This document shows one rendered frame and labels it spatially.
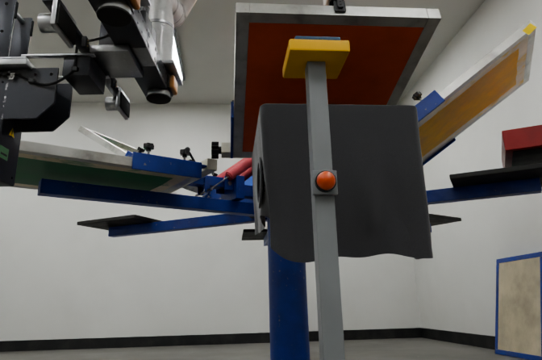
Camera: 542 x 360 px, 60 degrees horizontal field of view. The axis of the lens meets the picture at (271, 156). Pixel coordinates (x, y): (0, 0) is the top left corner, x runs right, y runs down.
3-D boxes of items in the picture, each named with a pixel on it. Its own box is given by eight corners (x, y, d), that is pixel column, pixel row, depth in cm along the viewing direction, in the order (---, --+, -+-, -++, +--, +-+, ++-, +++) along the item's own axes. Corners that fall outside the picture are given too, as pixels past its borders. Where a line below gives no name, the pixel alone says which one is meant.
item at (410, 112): (439, 259, 120) (419, 104, 133) (263, 262, 116) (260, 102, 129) (434, 260, 123) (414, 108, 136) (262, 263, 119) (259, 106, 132)
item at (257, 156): (294, 235, 121) (289, 106, 132) (261, 235, 120) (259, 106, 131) (277, 253, 164) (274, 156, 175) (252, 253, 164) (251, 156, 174)
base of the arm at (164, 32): (122, 63, 144) (125, 18, 148) (133, 81, 156) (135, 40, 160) (173, 61, 144) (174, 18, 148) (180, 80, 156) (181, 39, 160)
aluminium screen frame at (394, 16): (441, 18, 133) (438, 8, 135) (235, 12, 128) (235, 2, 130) (369, 156, 201) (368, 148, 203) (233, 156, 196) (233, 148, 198)
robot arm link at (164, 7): (136, 23, 150) (139, -19, 155) (156, 43, 162) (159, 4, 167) (164, 17, 148) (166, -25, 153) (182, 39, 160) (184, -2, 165)
